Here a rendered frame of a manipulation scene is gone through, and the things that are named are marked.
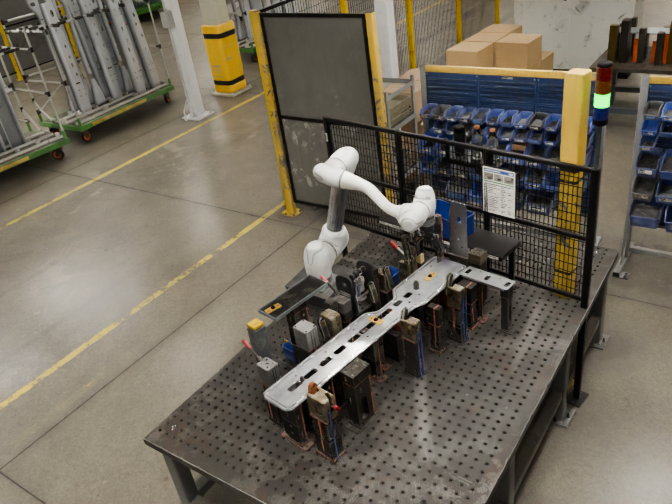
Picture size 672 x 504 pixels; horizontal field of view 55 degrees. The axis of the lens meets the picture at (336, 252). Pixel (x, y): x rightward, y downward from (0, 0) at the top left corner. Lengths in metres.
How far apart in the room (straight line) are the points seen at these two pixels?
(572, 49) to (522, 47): 2.25
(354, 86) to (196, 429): 3.24
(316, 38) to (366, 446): 3.59
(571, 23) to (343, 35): 4.96
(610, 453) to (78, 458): 3.21
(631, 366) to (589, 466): 0.91
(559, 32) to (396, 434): 7.60
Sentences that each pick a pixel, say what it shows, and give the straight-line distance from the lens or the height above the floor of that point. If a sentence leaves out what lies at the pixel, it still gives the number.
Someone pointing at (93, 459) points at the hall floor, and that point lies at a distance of 4.53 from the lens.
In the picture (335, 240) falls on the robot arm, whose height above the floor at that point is 1.05.
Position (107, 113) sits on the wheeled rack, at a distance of 10.37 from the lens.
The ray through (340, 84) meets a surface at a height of 1.41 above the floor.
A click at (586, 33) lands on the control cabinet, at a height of 0.60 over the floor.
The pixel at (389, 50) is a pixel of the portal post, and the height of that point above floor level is 1.12.
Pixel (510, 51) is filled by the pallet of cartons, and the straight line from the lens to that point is 7.80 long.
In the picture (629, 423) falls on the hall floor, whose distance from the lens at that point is 4.25.
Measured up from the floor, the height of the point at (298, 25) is 1.88.
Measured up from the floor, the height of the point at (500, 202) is 1.24.
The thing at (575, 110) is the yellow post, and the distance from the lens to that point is 3.41.
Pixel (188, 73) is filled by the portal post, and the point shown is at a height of 0.67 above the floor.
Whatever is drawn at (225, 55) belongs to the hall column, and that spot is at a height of 0.65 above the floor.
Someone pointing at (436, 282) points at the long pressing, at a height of 1.00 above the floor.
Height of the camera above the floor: 3.00
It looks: 31 degrees down
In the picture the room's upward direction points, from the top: 9 degrees counter-clockwise
